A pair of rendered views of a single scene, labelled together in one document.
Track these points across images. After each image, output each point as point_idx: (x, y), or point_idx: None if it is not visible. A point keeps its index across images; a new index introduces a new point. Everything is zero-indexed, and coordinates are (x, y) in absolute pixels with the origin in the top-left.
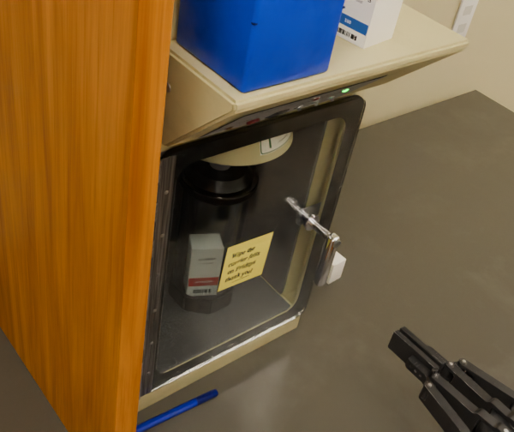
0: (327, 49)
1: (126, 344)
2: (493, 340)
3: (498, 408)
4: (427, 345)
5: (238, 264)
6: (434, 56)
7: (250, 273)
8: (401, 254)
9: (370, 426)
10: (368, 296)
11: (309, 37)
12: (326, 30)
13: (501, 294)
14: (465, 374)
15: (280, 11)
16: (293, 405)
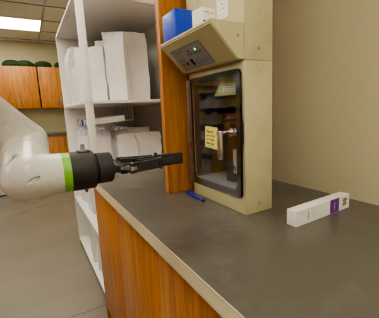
0: (174, 29)
1: (162, 122)
2: (263, 281)
3: (131, 158)
4: (172, 157)
5: (209, 137)
6: (199, 27)
7: (213, 146)
8: (347, 251)
9: (184, 227)
10: (284, 235)
11: (170, 26)
12: (173, 24)
13: (336, 301)
14: (153, 158)
15: (165, 21)
16: (198, 213)
